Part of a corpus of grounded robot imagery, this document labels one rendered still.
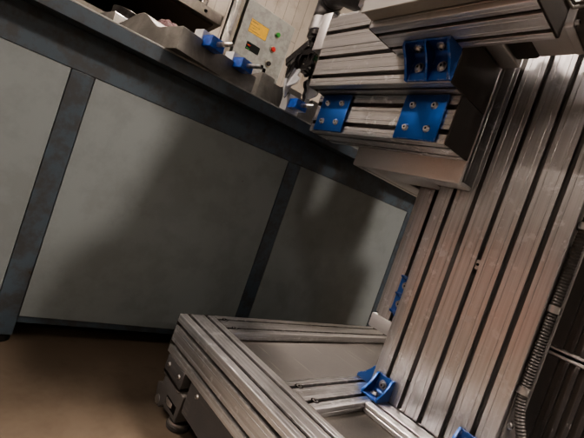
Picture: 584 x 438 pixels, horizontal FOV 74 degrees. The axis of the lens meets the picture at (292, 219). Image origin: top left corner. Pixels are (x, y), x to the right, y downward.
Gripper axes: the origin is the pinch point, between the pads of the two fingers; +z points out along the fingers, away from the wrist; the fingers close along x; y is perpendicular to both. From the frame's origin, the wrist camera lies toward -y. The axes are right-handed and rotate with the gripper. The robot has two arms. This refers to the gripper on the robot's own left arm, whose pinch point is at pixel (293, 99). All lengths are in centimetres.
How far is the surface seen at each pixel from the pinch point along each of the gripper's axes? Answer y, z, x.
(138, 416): 25, 85, -28
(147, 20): -13.9, -2.9, -42.3
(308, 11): -324, -208, 200
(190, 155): -4.9, 26.6, -23.3
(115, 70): -6.6, 13.9, -47.2
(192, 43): 2.6, 1.3, -35.0
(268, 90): -5.3, -0.2, -6.0
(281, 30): -89, -57, 39
